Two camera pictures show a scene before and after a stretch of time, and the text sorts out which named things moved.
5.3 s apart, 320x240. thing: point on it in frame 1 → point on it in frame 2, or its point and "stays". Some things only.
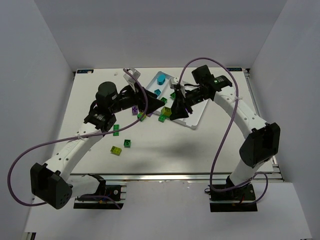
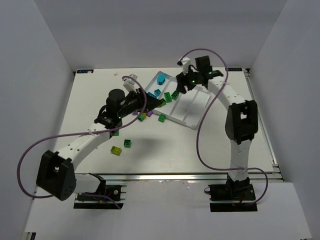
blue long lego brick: [161, 79] stays
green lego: [173, 95] stays
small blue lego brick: [157, 92] stays
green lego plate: [115, 127] → [168, 97]
